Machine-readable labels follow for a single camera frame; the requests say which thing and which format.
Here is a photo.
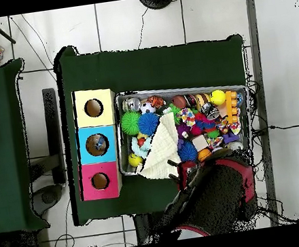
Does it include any large blue spiky ball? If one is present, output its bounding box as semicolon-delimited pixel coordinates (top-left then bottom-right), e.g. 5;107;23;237
137;111;163;138

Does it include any green spiky ball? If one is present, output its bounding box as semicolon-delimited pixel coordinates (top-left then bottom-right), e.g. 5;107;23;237
119;110;144;138

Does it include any yellow smiley ball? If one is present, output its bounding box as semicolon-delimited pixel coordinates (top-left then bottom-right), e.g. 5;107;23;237
127;152;145;169

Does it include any clear mesh bin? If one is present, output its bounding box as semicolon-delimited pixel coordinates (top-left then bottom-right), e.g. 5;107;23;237
109;74;258;185

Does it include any small soccer ball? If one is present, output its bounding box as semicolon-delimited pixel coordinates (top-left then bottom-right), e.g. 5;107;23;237
139;100;157;116

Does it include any mint green cloth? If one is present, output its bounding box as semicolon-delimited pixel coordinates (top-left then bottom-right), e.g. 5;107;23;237
130;135;156;160

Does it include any colourful patterned cloth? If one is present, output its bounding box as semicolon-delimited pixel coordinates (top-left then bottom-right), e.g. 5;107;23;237
179;107;198;128

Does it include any small blue spiky ball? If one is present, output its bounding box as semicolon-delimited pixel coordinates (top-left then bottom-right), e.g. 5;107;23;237
176;138;200;165

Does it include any plain wooden cube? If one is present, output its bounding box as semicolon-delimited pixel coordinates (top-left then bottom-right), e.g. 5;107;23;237
190;134;210;153

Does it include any wooden box with three holes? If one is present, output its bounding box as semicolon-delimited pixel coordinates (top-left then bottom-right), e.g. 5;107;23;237
67;85;130;203

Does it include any yellow tennis ball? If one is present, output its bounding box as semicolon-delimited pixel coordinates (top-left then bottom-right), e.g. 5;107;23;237
209;88;228;107

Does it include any grey metal strip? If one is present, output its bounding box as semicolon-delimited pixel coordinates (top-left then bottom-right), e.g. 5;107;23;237
239;0;288;228

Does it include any crushed clear plastic bottle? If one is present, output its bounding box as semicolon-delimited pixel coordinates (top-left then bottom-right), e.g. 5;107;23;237
92;137;108;154

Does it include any green furry googly-eyed toy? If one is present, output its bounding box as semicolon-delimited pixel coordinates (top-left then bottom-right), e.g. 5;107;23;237
167;102;183;125

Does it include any black rod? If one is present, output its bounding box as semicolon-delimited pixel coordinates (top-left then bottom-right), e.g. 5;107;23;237
0;16;17;46

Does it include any dark green side table cloth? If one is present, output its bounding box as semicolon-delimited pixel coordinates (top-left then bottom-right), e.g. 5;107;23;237
0;58;49;237

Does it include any cream knitted cloth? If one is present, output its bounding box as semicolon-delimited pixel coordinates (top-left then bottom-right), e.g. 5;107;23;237
129;111;188;184

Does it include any black round base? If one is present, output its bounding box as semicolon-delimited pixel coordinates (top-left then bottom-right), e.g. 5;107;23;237
139;0;177;12

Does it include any orange toy brick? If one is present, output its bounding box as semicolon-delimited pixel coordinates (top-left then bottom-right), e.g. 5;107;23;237
223;89;243;126

